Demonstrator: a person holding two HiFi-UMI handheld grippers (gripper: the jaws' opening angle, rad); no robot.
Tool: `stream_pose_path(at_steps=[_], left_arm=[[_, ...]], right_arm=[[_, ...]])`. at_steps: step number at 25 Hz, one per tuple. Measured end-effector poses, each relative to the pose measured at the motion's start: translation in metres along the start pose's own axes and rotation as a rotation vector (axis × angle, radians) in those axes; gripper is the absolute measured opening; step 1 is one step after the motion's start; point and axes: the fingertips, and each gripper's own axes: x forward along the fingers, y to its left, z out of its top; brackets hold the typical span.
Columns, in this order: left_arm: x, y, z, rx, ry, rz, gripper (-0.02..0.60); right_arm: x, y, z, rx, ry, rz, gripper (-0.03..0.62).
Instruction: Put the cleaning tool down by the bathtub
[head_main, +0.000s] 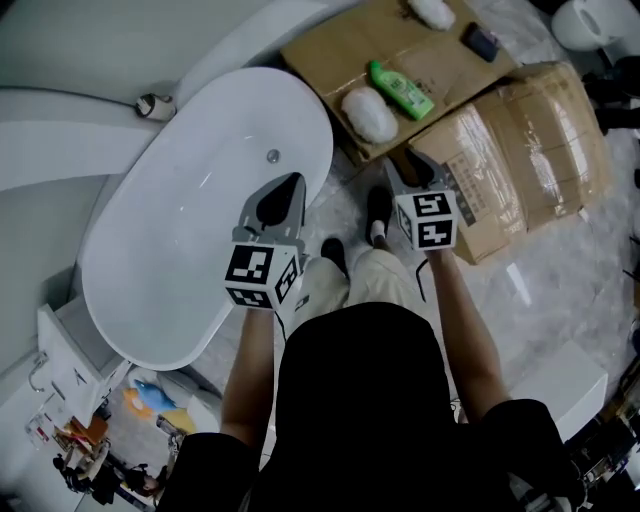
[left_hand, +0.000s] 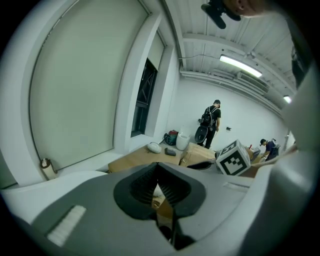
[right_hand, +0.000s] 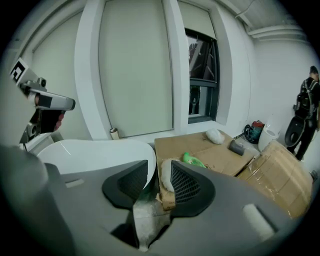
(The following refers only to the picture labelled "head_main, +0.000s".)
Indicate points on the blue dolphin toy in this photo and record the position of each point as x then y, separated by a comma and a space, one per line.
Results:
155, 396

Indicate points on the person's black right shoe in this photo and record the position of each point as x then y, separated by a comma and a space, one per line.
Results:
379, 205

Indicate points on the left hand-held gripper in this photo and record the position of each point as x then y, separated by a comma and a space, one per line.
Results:
250, 267

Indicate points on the person's black shirt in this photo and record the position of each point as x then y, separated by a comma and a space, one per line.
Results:
360, 400

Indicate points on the black equipment stand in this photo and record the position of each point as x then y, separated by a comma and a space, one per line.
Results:
617, 95

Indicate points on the green cleaner bottle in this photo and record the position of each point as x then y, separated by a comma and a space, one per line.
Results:
402, 90

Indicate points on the plastic-wrapped brown cardboard box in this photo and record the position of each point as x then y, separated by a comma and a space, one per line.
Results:
530, 150

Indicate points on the person's right forearm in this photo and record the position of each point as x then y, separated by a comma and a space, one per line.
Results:
465, 330

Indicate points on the metal bathtub drain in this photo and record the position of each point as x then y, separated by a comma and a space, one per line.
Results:
274, 155

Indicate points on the person's left forearm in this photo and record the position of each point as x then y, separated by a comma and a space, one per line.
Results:
250, 370

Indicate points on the white fluffy cleaning tool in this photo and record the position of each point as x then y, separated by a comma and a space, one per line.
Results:
432, 12
370, 115

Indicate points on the flat brown cardboard sheet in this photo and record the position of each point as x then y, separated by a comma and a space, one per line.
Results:
360, 45

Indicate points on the white oval bathtub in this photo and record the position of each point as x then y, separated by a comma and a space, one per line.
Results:
190, 165

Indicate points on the person's black left shoe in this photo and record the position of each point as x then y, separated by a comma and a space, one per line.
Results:
334, 255

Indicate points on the white vanity cabinet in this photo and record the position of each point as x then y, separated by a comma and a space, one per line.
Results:
70, 350

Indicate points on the orange bath toy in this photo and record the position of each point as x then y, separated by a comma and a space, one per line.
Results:
134, 404

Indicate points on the person's beige trousers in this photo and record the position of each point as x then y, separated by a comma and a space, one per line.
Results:
370, 275

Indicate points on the chrome faucet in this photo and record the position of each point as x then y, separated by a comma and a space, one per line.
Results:
36, 372

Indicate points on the person's black shoe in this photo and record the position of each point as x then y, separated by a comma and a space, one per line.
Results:
379, 205
334, 255

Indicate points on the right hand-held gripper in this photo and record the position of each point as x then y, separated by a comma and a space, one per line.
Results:
430, 220

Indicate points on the white rectangular block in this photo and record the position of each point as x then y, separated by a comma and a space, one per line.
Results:
565, 385

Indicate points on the small dark pouch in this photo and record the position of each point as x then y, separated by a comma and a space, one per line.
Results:
481, 41

